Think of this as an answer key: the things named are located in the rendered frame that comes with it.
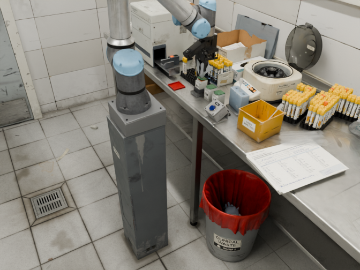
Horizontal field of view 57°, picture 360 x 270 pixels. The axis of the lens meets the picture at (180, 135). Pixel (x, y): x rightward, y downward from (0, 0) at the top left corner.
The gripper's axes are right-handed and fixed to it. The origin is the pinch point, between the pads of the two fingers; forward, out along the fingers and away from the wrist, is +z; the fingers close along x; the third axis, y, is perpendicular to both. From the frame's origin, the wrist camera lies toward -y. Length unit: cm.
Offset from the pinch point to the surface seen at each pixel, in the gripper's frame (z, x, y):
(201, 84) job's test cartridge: 3.8, -2.0, -0.4
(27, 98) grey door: 75, 164, -68
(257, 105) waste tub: 2.2, -32.7, 8.2
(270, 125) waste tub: 3.1, -45.8, 3.2
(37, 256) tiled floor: 97, 17, -97
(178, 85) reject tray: 9.6, 12.1, -5.5
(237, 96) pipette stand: 1.5, -22.9, 4.4
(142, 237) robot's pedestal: 79, -15, -44
